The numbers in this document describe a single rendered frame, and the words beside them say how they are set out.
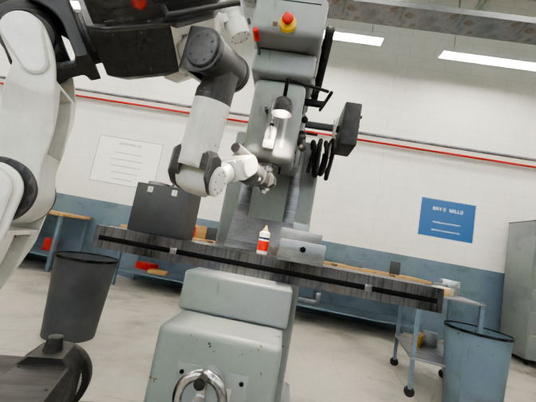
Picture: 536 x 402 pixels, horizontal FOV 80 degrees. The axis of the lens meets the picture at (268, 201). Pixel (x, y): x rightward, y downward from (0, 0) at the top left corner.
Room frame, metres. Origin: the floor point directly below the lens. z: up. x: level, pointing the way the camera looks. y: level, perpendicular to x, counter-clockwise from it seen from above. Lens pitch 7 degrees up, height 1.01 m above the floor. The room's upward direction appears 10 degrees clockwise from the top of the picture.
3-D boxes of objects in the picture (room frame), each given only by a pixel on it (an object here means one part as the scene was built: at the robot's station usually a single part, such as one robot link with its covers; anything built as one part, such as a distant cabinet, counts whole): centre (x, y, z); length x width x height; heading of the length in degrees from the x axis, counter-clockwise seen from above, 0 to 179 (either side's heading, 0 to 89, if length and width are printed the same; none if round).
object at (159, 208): (1.27, 0.39, 1.06); 0.22 x 0.12 x 0.20; 79
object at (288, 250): (1.22, -0.14, 1.01); 0.35 x 0.15 x 0.11; 177
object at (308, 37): (1.27, 0.03, 1.81); 0.47 x 0.26 x 0.16; 176
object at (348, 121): (1.53, -0.33, 1.62); 0.20 x 0.09 x 0.21; 176
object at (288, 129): (1.26, 0.03, 1.47); 0.21 x 0.19 x 0.32; 86
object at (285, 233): (1.19, -0.14, 1.05); 0.15 x 0.06 x 0.04; 87
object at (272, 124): (1.15, 0.03, 1.45); 0.04 x 0.04 x 0.21; 86
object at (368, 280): (1.25, -0.03, 0.92); 1.24 x 0.23 x 0.08; 86
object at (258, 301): (1.26, 0.03, 0.82); 0.50 x 0.35 x 0.12; 176
